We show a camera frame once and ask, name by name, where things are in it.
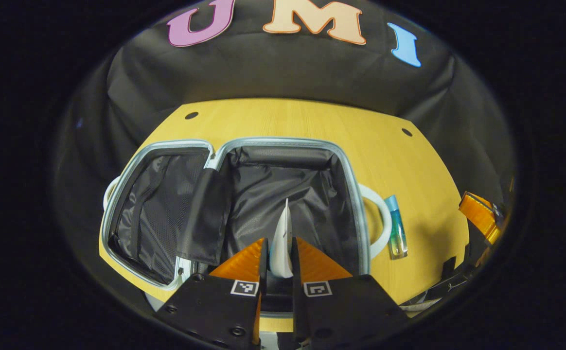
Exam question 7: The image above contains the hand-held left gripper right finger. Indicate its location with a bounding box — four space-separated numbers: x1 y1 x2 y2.
290 237 410 348

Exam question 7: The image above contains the white and blue tube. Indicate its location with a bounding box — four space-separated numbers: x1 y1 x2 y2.
269 198 294 279

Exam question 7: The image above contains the light blue suitcase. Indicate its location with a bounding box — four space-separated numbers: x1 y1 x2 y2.
99 137 391 321

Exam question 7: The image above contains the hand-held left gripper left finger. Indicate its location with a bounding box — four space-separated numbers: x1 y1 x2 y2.
154 237 269 348

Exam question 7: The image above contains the blue glass bottle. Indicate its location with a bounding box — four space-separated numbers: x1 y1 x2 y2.
384 194 408 260

